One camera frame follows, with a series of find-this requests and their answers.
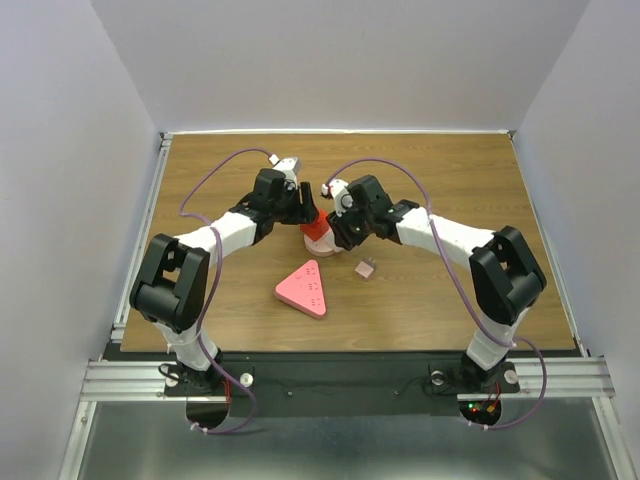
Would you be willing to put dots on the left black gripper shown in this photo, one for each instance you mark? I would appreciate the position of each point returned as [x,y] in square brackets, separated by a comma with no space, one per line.
[305,212]

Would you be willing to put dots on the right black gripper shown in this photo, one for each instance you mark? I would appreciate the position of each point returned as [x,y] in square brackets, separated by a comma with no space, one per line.
[343,235]

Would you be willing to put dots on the red cube plug adapter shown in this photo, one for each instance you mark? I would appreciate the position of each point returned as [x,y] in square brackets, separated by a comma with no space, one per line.
[315,230]

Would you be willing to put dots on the round pink power socket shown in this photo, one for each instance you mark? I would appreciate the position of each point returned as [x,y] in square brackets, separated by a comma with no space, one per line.
[323,247]

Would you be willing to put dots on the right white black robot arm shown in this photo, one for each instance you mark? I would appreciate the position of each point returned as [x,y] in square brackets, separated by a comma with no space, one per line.
[494,272]

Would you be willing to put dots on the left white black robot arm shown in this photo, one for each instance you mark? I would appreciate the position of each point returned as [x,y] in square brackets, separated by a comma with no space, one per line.
[169,288]

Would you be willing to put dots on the small pink square adapter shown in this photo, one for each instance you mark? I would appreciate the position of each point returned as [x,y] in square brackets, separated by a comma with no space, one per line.
[365,268]

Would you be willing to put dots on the pink triangular power strip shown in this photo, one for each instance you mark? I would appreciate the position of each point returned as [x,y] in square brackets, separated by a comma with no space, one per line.
[303,290]

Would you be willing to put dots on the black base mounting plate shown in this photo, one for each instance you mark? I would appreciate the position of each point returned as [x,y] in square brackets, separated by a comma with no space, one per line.
[241,403]

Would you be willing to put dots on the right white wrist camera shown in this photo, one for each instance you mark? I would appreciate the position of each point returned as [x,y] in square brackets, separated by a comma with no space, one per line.
[337,191]

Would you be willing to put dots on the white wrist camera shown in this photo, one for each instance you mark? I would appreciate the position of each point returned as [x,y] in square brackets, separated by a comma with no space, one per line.
[337,191]
[289,166]

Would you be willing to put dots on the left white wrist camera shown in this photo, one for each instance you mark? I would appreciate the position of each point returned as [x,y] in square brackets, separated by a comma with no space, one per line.
[289,166]

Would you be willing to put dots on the aluminium left side rail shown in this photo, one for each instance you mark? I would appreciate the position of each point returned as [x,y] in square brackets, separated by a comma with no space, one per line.
[121,314]

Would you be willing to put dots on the aluminium rail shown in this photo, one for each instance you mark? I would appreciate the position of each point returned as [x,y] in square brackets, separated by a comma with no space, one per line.
[121,314]
[520,378]

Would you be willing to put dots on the aluminium front rail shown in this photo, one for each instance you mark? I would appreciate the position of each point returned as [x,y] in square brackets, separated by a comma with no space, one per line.
[520,378]

